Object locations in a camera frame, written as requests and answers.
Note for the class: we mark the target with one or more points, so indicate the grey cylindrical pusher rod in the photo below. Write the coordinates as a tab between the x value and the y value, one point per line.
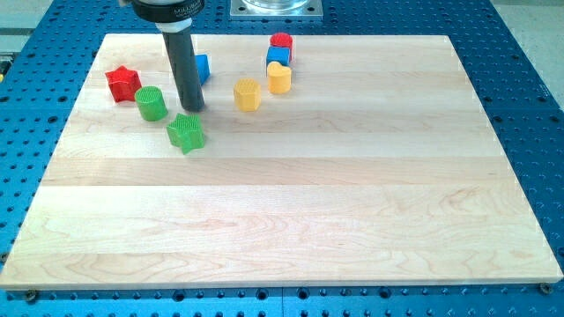
182	59

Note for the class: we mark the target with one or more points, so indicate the yellow hexagon block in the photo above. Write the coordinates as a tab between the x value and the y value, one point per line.
247	94

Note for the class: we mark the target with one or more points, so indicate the yellow heart block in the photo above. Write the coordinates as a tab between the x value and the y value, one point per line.
279	78

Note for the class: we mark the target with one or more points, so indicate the blue block behind rod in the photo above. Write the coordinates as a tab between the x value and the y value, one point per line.
203	68

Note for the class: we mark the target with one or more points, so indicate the red star block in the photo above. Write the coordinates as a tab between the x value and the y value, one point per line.
123	83

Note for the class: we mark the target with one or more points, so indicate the green cylinder block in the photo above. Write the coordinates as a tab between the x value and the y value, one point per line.
150	103

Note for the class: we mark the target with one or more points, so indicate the green star block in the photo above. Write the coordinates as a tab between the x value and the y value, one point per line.
186	132

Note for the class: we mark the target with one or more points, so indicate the red cylinder block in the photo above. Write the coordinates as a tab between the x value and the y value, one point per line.
282	40

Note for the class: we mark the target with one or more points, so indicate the blue cube block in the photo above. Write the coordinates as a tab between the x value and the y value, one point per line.
278	54

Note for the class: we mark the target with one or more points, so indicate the light wooden board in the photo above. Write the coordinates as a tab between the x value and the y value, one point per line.
378	167

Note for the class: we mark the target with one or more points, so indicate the left board clamp screw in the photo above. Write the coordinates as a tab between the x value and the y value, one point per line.
30	296

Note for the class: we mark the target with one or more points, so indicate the board clamp screw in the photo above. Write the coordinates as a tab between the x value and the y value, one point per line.
30	296
545	288

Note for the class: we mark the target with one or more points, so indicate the right board clamp screw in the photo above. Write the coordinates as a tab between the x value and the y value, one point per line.
545	288

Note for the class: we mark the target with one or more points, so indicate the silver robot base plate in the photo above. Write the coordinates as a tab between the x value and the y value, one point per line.
276	9

